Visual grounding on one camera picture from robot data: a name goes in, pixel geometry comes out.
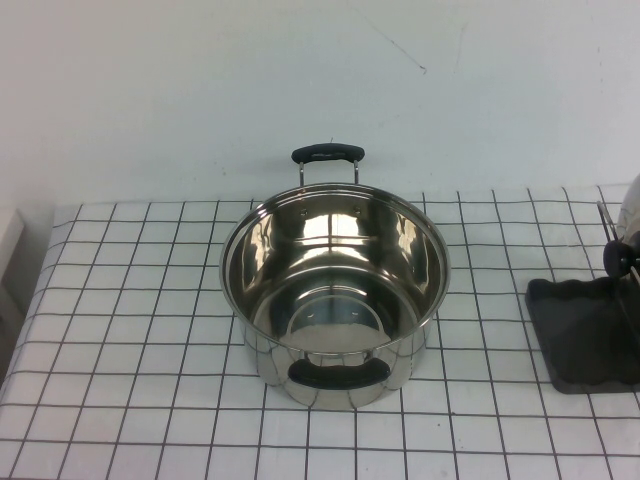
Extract grey lid rack wire frame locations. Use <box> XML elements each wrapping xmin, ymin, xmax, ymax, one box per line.
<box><xmin>525</xmin><ymin>199</ymin><xmax>640</xmax><ymax>396</ymax></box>

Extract stainless steel pot black handles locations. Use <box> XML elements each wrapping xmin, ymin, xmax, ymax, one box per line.
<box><xmin>219</xmin><ymin>142</ymin><xmax>454</xmax><ymax>411</ymax></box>

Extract white black grid tablecloth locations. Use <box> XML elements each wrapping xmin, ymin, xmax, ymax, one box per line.
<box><xmin>0</xmin><ymin>184</ymin><xmax>640</xmax><ymax>480</ymax></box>

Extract white box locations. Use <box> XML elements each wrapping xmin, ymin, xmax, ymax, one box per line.
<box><xmin>0</xmin><ymin>207</ymin><xmax>27</xmax><ymax>326</ymax></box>

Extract steel pot lid black knob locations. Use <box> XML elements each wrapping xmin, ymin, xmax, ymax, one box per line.
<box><xmin>602</xmin><ymin>172</ymin><xmax>640</xmax><ymax>277</ymax></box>

